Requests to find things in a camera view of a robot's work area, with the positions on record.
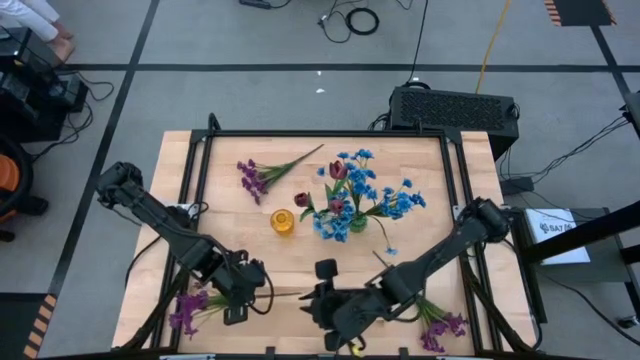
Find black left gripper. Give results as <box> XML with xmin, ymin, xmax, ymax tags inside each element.
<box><xmin>219</xmin><ymin>252</ymin><xmax>266</xmax><ymax>325</ymax></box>

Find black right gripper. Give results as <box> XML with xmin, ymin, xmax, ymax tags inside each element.
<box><xmin>298</xmin><ymin>259</ymin><xmax>386</xmax><ymax>351</ymax></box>

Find purple artificial flower bunch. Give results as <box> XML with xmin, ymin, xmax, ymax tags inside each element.
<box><xmin>372</xmin><ymin>249</ymin><xmax>470</xmax><ymax>354</ymax></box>
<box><xmin>168</xmin><ymin>289</ymin><xmax>303</xmax><ymax>340</ymax></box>
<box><xmin>236</xmin><ymin>143</ymin><xmax>325</xmax><ymax>206</ymax></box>

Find blue artificial flower bunch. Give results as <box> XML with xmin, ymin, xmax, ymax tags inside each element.
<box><xmin>312</xmin><ymin>213</ymin><xmax>355</xmax><ymax>245</ymax></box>
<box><xmin>315</xmin><ymin>148</ymin><xmax>377</xmax><ymax>221</ymax></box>
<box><xmin>367</xmin><ymin>177</ymin><xmax>428</xmax><ymax>257</ymax></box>

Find green glass vase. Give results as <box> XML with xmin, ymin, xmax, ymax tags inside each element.
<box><xmin>348</xmin><ymin>213</ymin><xmax>370</xmax><ymax>234</ymax></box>

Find yellow glass vase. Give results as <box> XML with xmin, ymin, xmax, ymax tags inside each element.
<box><xmin>270</xmin><ymin>208</ymin><xmax>296</xmax><ymax>236</ymax></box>

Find black mat orange stripes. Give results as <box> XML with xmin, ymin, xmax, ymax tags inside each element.
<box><xmin>543</xmin><ymin>0</ymin><xmax>617</xmax><ymax>27</ymax></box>
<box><xmin>0</xmin><ymin>293</ymin><xmax>59</xmax><ymax>360</ymax></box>

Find black computer case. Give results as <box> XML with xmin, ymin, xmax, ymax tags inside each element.
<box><xmin>387</xmin><ymin>85</ymin><xmax>521</xmax><ymax>161</ymax></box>

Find black power brick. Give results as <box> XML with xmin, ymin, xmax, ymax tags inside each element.
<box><xmin>499</xmin><ymin>175</ymin><xmax>535</xmax><ymax>196</ymax></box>

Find white printed sheet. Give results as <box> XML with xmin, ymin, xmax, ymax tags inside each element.
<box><xmin>524</xmin><ymin>207</ymin><xmax>592</xmax><ymax>266</ymax></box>

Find orange black shop vacuum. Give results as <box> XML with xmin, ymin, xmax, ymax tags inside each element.
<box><xmin>0</xmin><ymin>133</ymin><xmax>50</xmax><ymax>244</ymax></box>

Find black equipment stack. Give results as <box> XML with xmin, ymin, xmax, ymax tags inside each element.
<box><xmin>0</xmin><ymin>27</ymin><xmax>90</xmax><ymax>144</ymax></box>

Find dark grey side table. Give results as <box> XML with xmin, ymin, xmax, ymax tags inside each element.
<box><xmin>509</xmin><ymin>207</ymin><xmax>640</xmax><ymax>326</ymax></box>

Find black diagonal beam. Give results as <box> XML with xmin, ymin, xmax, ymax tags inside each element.
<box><xmin>524</xmin><ymin>199</ymin><xmax>640</xmax><ymax>265</ymax></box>

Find person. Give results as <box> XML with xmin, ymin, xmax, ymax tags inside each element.
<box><xmin>0</xmin><ymin>0</ymin><xmax>76</xmax><ymax>64</ymax></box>

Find black equipment corner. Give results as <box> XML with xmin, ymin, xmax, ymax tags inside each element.
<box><xmin>621</xmin><ymin>91</ymin><xmax>640</xmax><ymax>140</ymax></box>

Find black aluminium table frame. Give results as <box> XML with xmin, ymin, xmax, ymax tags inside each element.
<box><xmin>112</xmin><ymin>112</ymin><xmax>544</xmax><ymax>360</ymax></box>

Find coiled black cable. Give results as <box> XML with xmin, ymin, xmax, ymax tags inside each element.
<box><xmin>317</xmin><ymin>0</ymin><xmax>381</xmax><ymax>45</ymax></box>

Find black hanging cable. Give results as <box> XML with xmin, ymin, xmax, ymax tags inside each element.
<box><xmin>405</xmin><ymin>0</ymin><xmax>430</xmax><ymax>85</ymax></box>

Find yellow hanging cord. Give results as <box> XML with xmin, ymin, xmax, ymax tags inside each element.
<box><xmin>473</xmin><ymin>0</ymin><xmax>514</xmax><ymax>95</ymax></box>

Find black cable bundle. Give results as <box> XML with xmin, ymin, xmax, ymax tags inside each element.
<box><xmin>499</xmin><ymin>113</ymin><xmax>632</xmax><ymax>181</ymax></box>

